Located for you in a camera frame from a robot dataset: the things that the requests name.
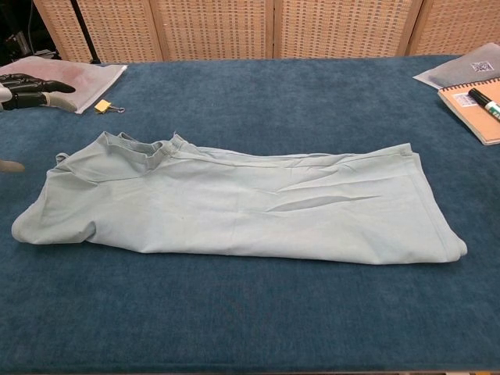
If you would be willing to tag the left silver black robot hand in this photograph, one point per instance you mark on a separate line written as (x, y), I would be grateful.
(23, 90)

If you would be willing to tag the light green T-shirt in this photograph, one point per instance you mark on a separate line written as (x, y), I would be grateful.
(234, 211)

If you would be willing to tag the frosted bag with red cloth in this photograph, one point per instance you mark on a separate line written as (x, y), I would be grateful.
(97, 78)

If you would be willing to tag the yellow binder clip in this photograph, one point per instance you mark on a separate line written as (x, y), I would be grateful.
(102, 106)

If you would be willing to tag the black tripod stand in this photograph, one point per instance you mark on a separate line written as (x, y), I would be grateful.
(83, 31)

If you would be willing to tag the wooden wicker folding screen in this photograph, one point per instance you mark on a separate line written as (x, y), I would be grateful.
(215, 27)

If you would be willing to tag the blue table mat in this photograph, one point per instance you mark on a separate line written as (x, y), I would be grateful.
(250, 332)

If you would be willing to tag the frosted bag with QR label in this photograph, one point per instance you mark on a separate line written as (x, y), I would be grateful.
(457, 74)

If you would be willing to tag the kraft spiral notebook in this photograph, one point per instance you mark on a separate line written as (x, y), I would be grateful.
(465, 117)

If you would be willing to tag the black green marker pen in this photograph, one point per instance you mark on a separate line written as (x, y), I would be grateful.
(480, 98)

